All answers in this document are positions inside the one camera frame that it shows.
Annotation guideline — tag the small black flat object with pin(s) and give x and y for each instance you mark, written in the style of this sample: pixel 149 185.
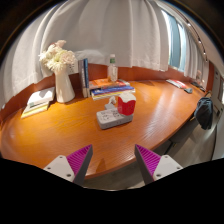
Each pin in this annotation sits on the small black flat object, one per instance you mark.
pixel 188 90

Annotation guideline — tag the window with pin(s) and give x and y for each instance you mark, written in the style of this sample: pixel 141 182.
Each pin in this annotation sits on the window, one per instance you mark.
pixel 175 43

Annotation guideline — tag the ceiling lights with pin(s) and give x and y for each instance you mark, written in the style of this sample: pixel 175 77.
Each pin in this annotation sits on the ceiling lights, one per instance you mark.
pixel 199 41

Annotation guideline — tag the black jacket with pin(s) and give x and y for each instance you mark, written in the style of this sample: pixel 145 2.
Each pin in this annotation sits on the black jacket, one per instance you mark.
pixel 204 113

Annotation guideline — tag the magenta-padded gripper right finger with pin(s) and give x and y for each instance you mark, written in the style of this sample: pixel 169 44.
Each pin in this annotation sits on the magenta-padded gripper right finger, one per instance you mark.
pixel 163 166

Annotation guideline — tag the narrow white curtain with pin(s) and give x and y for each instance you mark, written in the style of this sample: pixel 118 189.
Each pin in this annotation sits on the narrow white curtain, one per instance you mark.
pixel 196 63

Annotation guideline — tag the orange flat book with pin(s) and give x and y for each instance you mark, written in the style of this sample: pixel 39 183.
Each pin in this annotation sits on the orange flat book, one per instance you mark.
pixel 103 82

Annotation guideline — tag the white ceramic vase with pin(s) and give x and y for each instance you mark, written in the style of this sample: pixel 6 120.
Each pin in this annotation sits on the white ceramic vase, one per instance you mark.
pixel 64 88

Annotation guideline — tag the red and white charger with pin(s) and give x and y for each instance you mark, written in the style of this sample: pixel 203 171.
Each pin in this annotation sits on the red and white charger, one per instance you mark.
pixel 126 105

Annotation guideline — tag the white and pink flowers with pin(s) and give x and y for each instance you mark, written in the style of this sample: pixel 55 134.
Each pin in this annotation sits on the white and pink flowers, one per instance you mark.
pixel 58 56

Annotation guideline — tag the blue upright book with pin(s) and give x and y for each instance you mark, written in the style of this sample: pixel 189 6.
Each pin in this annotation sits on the blue upright book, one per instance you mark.
pixel 86 78

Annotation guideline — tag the white power strip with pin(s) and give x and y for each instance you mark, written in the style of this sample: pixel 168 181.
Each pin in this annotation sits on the white power strip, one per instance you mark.
pixel 108 119

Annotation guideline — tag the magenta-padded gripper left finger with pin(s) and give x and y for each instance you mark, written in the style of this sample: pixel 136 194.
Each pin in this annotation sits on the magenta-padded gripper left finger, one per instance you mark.
pixel 63 166

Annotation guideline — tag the blue flat book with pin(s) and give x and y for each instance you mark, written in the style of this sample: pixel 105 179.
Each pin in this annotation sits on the blue flat book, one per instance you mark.
pixel 113 90

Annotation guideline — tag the wide white curtain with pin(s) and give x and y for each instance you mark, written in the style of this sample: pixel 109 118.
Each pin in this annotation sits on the wide white curtain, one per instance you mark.
pixel 110 33

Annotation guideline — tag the clear plastic bottle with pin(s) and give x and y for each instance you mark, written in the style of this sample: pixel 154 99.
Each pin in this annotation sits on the clear plastic bottle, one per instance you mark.
pixel 112 71

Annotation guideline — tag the red and white book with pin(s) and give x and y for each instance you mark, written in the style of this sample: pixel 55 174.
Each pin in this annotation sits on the red and white book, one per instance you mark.
pixel 178 83

